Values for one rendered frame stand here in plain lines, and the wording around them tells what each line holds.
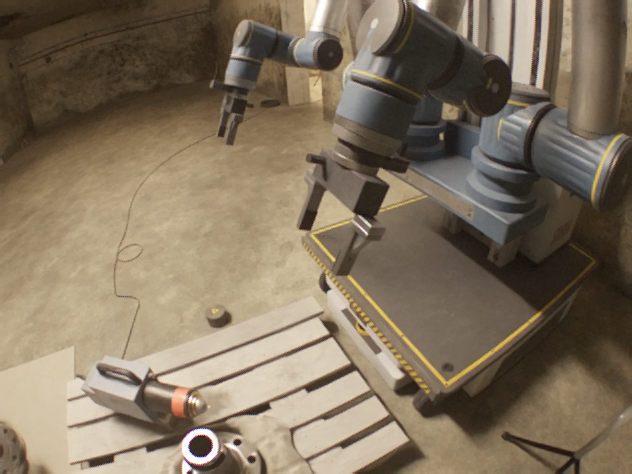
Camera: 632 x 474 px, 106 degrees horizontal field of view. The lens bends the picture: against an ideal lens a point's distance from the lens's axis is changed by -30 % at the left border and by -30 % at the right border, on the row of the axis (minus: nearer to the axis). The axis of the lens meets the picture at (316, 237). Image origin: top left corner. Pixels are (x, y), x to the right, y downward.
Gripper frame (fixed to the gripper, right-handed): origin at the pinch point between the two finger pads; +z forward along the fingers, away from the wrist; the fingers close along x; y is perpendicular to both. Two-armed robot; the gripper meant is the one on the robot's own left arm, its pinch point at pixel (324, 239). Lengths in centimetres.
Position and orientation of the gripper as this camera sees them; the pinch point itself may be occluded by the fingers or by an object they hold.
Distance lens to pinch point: 56.1
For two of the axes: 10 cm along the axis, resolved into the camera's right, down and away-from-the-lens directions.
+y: -8.3, -0.6, -5.5
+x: 4.4, 5.3, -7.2
